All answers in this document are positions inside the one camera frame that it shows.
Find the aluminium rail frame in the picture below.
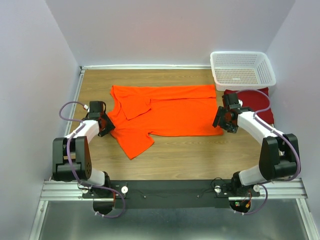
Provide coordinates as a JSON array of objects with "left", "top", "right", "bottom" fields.
[{"left": 30, "top": 67, "right": 318, "bottom": 240}]

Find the white plastic basket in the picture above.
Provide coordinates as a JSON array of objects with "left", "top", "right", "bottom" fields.
[{"left": 210, "top": 51, "right": 276, "bottom": 92}]

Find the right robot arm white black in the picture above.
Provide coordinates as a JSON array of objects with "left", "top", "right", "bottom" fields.
[{"left": 212, "top": 93, "right": 301, "bottom": 196}]

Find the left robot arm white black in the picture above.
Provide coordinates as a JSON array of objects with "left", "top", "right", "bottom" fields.
[{"left": 52, "top": 101, "right": 117, "bottom": 198}]

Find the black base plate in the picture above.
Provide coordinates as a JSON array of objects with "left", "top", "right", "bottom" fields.
[{"left": 82, "top": 177, "right": 260, "bottom": 215}]

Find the orange t shirt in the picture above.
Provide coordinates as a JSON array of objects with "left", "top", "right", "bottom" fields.
[{"left": 108, "top": 84, "right": 224, "bottom": 160}]

